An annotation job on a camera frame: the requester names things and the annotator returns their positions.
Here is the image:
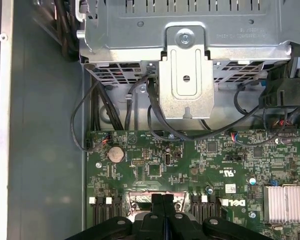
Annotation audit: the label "silver coin battery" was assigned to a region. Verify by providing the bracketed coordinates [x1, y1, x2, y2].
[107, 145, 126, 163]

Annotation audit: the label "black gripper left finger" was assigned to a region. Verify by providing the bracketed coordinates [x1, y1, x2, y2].
[63, 193, 167, 240]

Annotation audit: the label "black sleeved cable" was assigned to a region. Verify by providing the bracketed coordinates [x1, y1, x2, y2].
[123, 74, 151, 131]

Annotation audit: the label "thick black cable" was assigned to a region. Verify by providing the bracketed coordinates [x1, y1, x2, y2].
[146, 74, 266, 144]

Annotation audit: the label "metal socket cover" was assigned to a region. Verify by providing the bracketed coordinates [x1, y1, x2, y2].
[124, 191, 190, 221]

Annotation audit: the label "metal drive cage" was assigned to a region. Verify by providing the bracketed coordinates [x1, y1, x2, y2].
[74, 0, 300, 128]

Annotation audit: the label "green motherboard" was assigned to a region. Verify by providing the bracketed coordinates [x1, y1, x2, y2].
[86, 129, 300, 240]

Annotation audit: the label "black RAM slot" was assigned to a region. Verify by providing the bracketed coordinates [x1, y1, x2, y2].
[207, 195, 217, 221]
[112, 196, 123, 225]
[191, 194, 200, 221]
[95, 196, 105, 227]

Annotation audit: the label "black cable bundle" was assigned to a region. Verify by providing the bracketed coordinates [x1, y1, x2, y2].
[53, 0, 80, 63]

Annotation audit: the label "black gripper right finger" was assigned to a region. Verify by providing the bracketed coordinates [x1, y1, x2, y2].
[163, 193, 275, 240]

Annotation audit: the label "black cable pair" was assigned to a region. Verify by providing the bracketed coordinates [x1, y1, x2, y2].
[91, 81, 125, 131]

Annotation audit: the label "silver finned heatsink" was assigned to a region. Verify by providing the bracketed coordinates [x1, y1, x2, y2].
[262, 184, 300, 224]

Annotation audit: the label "black looped cable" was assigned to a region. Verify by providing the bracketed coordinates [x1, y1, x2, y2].
[232, 86, 260, 118]

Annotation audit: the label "black plastic bay frame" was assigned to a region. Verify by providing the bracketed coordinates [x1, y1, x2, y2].
[257, 42, 300, 135]

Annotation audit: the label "RAM slot white latches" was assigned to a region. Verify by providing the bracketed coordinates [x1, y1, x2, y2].
[200, 195, 209, 218]
[104, 196, 114, 226]
[88, 196, 97, 228]

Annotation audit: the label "thin black wire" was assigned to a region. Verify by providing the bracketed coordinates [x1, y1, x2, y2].
[70, 74, 151, 152]

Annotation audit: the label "black PC case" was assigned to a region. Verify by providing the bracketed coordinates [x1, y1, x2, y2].
[0, 0, 93, 240]

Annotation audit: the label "metal cage bracket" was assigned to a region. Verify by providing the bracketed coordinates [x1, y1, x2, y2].
[158, 21, 215, 121]

